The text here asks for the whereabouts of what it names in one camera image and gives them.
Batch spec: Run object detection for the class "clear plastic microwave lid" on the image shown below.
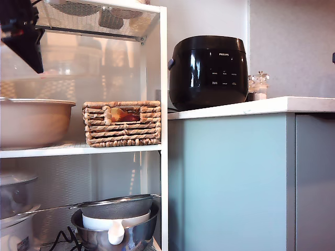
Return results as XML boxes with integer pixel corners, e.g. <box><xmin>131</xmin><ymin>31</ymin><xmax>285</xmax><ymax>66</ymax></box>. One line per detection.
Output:
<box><xmin>0</xmin><ymin>54</ymin><xmax>103</xmax><ymax>82</ymax></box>

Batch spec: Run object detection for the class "white electric cooker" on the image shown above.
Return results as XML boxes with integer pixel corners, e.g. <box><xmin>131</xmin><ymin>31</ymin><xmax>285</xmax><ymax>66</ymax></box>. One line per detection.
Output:
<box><xmin>0</xmin><ymin>203</ymin><xmax>42</xmax><ymax>251</ymax></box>

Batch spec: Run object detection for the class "stainless steel mixing bowl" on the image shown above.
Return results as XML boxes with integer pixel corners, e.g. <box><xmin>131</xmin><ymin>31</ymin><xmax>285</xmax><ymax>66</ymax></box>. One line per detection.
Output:
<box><xmin>70</xmin><ymin>200</ymin><xmax>161</xmax><ymax>251</ymax></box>

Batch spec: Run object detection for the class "steel pot with glass lid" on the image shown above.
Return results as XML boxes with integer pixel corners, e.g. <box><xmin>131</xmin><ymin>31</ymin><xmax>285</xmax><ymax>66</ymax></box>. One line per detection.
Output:
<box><xmin>0</xmin><ymin>171</ymin><xmax>39</xmax><ymax>219</ymax></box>

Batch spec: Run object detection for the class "black Philips rice cooker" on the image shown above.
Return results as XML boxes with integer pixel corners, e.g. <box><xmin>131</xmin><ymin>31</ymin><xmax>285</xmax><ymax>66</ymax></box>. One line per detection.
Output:
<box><xmin>167</xmin><ymin>36</ymin><xmax>249</xmax><ymax>112</ymax></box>

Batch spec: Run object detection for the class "dark round dish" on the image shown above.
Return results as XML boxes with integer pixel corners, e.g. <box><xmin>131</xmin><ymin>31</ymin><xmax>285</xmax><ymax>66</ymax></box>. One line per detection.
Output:
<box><xmin>51</xmin><ymin>0</ymin><xmax>102</xmax><ymax>17</ymax></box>

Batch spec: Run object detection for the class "teal kitchen cabinet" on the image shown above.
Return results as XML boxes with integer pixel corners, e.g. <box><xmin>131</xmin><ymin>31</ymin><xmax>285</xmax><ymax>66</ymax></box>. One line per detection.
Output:
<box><xmin>167</xmin><ymin>112</ymin><xmax>335</xmax><ymax>251</ymax></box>

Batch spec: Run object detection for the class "clear salt mill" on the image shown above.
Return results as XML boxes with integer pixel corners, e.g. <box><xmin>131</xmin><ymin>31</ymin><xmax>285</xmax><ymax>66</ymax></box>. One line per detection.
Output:
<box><xmin>253</xmin><ymin>70</ymin><xmax>270</xmax><ymax>101</ymax></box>

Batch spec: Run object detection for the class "clear pepper mill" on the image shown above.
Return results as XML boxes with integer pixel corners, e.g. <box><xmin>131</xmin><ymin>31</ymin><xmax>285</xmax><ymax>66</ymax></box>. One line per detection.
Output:
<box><xmin>247</xmin><ymin>75</ymin><xmax>256</xmax><ymax>102</ymax></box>

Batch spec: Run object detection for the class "dark square container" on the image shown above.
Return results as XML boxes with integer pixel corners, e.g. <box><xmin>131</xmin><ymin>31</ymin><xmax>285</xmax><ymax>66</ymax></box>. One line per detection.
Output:
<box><xmin>98</xmin><ymin>9</ymin><xmax>125</xmax><ymax>30</ymax></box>

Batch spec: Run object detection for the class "white bowl with handle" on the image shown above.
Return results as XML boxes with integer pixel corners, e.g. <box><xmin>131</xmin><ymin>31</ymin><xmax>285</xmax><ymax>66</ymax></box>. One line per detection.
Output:
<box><xmin>82</xmin><ymin>209</ymin><xmax>152</xmax><ymax>246</ymax></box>

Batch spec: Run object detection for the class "white metal shelf unit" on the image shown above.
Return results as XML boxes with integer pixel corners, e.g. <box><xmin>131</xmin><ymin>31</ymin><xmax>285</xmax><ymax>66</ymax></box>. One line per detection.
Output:
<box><xmin>0</xmin><ymin>0</ymin><xmax>168</xmax><ymax>251</ymax></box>

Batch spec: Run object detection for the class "orange red food packet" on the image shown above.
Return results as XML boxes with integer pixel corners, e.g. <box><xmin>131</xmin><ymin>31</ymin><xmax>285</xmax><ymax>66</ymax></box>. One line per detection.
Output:
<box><xmin>109</xmin><ymin>107</ymin><xmax>141</xmax><ymax>123</ymax></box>

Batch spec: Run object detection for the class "metal mesh sieve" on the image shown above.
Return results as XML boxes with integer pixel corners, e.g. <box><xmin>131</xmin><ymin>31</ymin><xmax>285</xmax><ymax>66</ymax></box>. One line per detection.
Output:
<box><xmin>15</xmin><ymin>193</ymin><xmax>161</xmax><ymax>220</ymax></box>

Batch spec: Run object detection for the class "black power cable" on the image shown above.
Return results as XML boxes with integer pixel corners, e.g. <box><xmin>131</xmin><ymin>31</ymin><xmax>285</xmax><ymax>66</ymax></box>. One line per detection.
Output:
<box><xmin>39</xmin><ymin>226</ymin><xmax>84</xmax><ymax>251</ymax></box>

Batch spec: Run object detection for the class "large beige plastic bowl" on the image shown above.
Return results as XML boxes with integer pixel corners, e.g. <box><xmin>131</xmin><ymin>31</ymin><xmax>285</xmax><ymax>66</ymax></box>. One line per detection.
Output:
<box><xmin>0</xmin><ymin>96</ymin><xmax>76</xmax><ymax>151</ymax></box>

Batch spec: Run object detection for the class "woven wicker basket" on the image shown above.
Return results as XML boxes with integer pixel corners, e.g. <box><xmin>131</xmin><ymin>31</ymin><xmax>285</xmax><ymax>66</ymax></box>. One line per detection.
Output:
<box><xmin>82</xmin><ymin>100</ymin><xmax>162</xmax><ymax>149</ymax></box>

